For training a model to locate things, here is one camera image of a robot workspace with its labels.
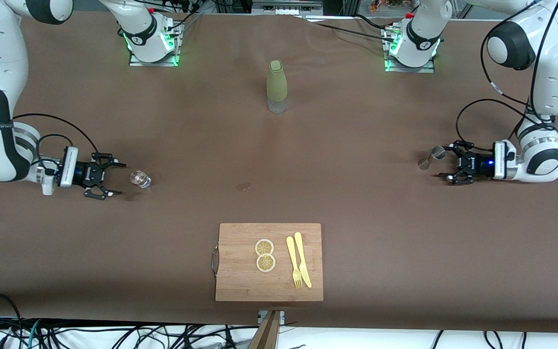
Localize yellow plastic knife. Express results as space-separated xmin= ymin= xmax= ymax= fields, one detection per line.
xmin=294 ymin=232 xmax=312 ymax=288

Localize orange background items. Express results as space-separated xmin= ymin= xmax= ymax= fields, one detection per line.
xmin=370 ymin=0 xmax=416 ymax=13

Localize black cable on table cover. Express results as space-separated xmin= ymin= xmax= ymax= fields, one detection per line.
xmin=303 ymin=14 xmax=398 ymax=44

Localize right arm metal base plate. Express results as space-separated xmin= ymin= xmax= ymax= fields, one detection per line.
xmin=129 ymin=19 xmax=181 ymax=67

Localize teal floor cable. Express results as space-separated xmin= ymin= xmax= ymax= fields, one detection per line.
xmin=26 ymin=319 xmax=42 ymax=349

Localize small clear glass cup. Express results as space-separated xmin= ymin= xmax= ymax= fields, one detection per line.
xmin=130 ymin=170 xmax=152 ymax=189

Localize brown paper table cover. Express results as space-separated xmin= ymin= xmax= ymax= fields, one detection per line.
xmin=0 ymin=9 xmax=558 ymax=335

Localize yellow plastic fork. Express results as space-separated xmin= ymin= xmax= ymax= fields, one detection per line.
xmin=286 ymin=236 xmax=304 ymax=289

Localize metal double jigger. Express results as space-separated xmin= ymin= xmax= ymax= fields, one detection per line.
xmin=418 ymin=146 xmax=447 ymax=171

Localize green frosted bottle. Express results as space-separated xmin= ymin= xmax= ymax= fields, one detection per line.
xmin=266 ymin=60 xmax=289 ymax=113

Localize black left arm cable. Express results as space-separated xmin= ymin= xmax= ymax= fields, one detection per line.
xmin=455 ymin=0 xmax=558 ymax=157

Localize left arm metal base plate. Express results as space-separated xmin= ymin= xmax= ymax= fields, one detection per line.
xmin=384 ymin=27 xmax=436 ymax=74

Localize grey background device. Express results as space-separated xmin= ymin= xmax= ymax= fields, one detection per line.
xmin=252 ymin=0 xmax=323 ymax=16

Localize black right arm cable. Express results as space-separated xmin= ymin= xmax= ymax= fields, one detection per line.
xmin=10 ymin=113 xmax=100 ymax=171

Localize wooden cutting board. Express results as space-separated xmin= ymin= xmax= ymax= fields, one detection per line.
xmin=211 ymin=223 xmax=324 ymax=302

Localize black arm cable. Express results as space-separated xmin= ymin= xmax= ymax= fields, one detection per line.
xmin=455 ymin=0 xmax=558 ymax=157
xmin=10 ymin=113 xmax=100 ymax=171

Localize wooden post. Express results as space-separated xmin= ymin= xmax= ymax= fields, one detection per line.
xmin=248 ymin=311 xmax=280 ymax=349

